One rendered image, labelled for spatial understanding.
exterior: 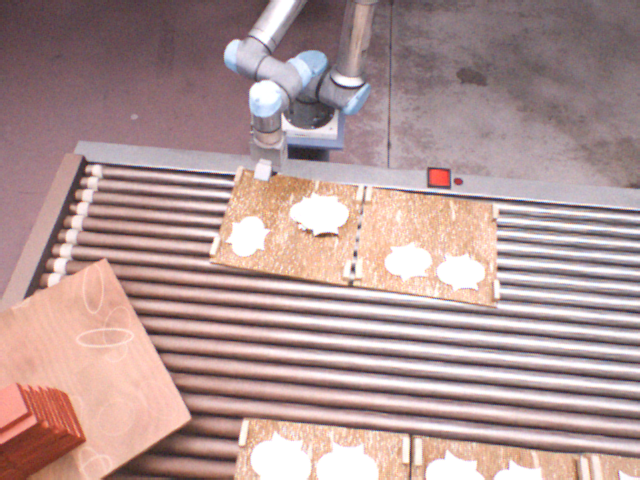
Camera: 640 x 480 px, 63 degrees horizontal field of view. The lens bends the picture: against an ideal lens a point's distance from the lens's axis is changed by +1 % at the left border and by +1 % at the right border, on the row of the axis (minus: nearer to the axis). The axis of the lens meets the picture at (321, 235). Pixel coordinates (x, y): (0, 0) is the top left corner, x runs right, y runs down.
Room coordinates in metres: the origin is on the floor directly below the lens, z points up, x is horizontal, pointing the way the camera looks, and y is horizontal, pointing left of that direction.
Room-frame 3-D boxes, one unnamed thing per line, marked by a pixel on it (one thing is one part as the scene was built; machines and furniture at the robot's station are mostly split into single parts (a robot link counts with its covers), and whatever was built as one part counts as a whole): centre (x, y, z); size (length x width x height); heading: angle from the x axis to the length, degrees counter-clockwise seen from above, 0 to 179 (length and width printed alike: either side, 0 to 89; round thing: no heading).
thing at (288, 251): (0.84, 0.10, 0.93); 0.41 x 0.35 x 0.02; 82
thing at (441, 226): (0.80, -0.32, 0.93); 0.41 x 0.35 x 0.02; 83
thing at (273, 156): (0.90, 0.16, 1.20); 0.12 x 0.09 x 0.16; 168
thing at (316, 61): (1.34, 0.06, 1.07); 0.13 x 0.12 x 0.14; 60
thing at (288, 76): (1.01, 0.11, 1.35); 0.11 x 0.11 x 0.08; 60
